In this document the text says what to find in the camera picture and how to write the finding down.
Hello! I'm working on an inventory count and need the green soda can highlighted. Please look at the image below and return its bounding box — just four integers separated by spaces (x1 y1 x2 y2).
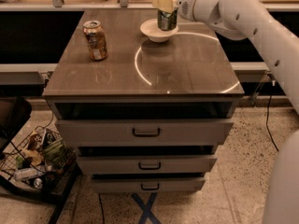
158 8 178 31

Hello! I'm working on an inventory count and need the grey drawer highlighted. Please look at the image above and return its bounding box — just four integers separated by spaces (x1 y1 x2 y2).
77 155 217 175
90 177 206 193
56 119 233 147

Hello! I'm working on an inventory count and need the white paper bowl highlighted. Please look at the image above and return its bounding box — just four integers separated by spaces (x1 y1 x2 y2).
140 19 178 43

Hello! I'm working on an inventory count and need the middle grey drawer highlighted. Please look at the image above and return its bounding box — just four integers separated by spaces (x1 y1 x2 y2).
77 155 217 175

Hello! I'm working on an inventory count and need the grey drawer cabinet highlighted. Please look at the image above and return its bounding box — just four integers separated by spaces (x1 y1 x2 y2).
44 9 244 180

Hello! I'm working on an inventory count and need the top grey drawer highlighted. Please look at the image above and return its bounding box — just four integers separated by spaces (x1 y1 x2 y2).
56 119 233 147

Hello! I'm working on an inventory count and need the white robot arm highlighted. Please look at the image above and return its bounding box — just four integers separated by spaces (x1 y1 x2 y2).
152 0 299 224

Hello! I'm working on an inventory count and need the orange brown soda can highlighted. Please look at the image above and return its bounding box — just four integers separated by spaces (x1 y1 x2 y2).
83 20 107 61

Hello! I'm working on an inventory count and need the clear plastic bottle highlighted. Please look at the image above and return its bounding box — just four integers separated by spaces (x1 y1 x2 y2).
13 168 46 181

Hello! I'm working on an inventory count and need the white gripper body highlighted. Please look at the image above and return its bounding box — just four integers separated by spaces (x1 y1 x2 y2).
178 0 196 21

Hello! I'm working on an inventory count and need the black chair left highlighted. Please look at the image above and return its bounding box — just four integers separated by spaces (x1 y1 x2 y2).
0 97 32 153

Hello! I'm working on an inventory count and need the small silver can in basket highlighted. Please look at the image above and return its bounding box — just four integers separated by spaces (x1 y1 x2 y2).
34 178 43 189

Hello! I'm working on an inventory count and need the black wire basket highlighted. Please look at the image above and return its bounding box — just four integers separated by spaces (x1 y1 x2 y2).
0 126 76 190

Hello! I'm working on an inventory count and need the bottom grey drawer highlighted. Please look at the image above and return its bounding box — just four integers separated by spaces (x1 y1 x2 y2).
90 177 206 193

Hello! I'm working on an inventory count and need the black floor cable right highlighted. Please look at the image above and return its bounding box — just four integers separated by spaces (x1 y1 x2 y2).
265 94 280 152

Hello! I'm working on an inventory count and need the green snack bag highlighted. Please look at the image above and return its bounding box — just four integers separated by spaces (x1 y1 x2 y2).
43 138 67 164

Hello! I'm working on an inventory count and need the black cable under cabinet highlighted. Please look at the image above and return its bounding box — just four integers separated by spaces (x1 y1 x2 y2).
98 193 107 224

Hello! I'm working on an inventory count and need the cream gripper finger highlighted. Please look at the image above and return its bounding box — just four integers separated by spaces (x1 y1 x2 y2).
151 0 177 13

